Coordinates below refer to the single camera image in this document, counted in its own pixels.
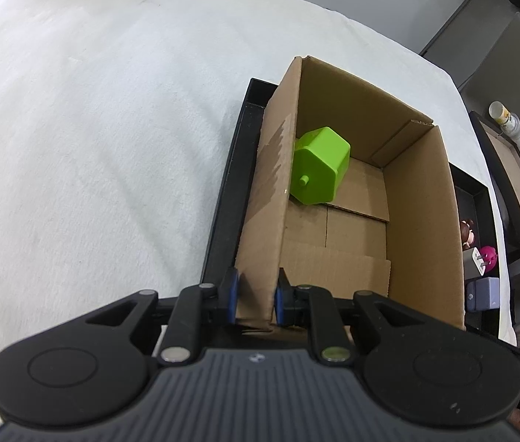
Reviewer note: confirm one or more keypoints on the black framed cardboard board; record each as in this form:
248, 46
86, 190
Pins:
503, 160

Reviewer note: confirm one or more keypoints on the green hexagonal plastic block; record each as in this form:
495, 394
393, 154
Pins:
320, 161

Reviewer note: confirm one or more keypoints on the brown cardboard box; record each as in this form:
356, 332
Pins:
393, 227

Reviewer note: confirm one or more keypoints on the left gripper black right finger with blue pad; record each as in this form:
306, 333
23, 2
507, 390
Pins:
316, 310

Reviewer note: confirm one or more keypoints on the white fuzzy blanket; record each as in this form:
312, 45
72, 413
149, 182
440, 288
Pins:
116, 118

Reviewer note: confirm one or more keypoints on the white plug charger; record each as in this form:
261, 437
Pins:
474, 265

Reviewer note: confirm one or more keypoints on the black rectangular tray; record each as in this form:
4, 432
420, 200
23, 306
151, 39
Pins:
237, 193

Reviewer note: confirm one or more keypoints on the magenta toy figure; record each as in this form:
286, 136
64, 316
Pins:
490, 257

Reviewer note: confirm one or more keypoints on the brown-haired doll figurine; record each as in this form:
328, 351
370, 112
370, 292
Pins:
467, 233

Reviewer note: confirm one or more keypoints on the lavender square box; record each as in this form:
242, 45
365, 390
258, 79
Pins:
482, 294

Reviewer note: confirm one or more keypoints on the yellow-capped plastic bottle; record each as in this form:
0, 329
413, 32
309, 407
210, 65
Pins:
508, 121

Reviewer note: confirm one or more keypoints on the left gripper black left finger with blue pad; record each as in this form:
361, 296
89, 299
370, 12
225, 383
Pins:
202, 317

